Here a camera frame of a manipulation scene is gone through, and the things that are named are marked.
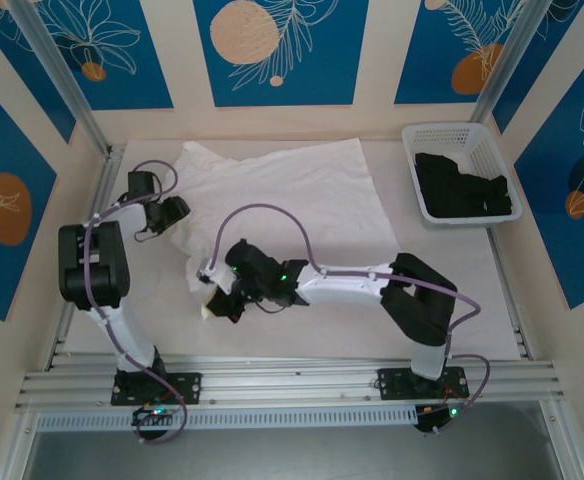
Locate white t-shirt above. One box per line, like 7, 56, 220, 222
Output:
169, 138, 401, 321

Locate black controller board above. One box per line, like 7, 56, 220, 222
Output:
415, 402, 468, 435
131, 405, 178, 430

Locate black cloth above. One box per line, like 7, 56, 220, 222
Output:
414, 151, 519, 220

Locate white plastic basket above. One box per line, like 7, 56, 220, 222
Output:
400, 122, 524, 231

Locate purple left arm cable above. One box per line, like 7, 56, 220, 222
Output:
84, 159, 189, 445

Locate aluminium side rail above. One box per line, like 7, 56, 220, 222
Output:
46, 144, 128, 371
486, 229, 531, 359

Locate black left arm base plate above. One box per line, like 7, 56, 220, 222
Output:
110, 372, 204, 407

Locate aluminium rail beam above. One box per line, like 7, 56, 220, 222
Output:
14, 355, 568, 412

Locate white slotted cable duct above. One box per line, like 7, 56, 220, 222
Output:
35, 405, 418, 432

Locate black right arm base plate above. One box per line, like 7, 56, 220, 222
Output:
377, 367, 472, 402

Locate aluminium frame post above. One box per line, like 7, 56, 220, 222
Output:
9, 0, 113, 156
469, 0, 543, 126

